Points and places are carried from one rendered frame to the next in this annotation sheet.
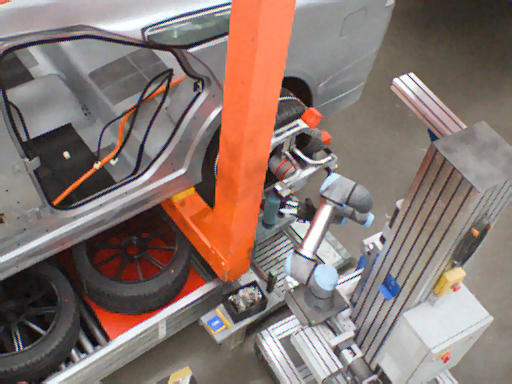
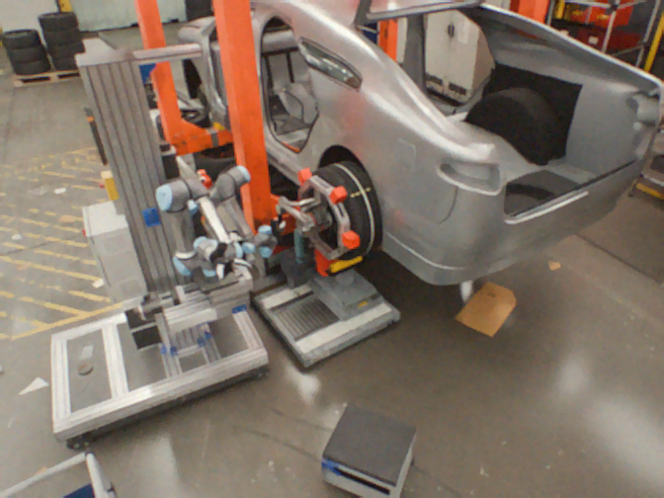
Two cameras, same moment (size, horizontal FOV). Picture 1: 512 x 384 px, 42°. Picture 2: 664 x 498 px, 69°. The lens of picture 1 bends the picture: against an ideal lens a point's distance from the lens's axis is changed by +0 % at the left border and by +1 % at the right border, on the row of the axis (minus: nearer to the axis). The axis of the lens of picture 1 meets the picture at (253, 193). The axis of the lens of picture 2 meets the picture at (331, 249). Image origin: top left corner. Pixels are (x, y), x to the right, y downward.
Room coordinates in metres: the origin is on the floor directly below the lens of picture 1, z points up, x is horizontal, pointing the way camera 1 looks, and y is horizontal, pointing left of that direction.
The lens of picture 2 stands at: (3.10, -2.84, 2.56)
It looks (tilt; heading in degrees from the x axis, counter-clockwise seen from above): 35 degrees down; 102
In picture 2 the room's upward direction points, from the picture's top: 2 degrees counter-clockwise
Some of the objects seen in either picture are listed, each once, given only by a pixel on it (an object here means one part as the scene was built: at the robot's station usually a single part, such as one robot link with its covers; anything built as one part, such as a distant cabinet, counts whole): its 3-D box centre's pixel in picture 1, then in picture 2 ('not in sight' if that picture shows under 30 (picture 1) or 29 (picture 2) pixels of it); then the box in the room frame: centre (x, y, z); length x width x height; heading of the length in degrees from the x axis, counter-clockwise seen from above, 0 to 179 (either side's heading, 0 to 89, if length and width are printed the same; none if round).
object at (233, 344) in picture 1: (233, 331); not in sight; (1.69, -0.01, 0.21); 0.10 x 0.10 x 0.42; 45
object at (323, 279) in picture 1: (323, 279); (192, 212); (1.65, -0.39, 0.98); 0.13 x 0.12 x 0.14; 68
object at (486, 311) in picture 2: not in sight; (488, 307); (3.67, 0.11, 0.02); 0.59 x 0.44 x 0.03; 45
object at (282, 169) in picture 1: (288, 171); (313, 221); (2.40, -0.17, 0.85); 0.21 x 0.14 x 0.14; 45
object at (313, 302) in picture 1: (320, 292); (194, 228); (1.64, -0.40, 0.87); 0.15 x 0.15 x 0.10
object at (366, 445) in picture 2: not in sight; (369, 458); (2.95, -1.38, 0.17); 0.43 x 0.36 x 0.34; 167
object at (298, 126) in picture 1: (280, 163); (322, 218); (2.45, -0.12, 0.85); 0.54 x 0.07 x 0.54; 135
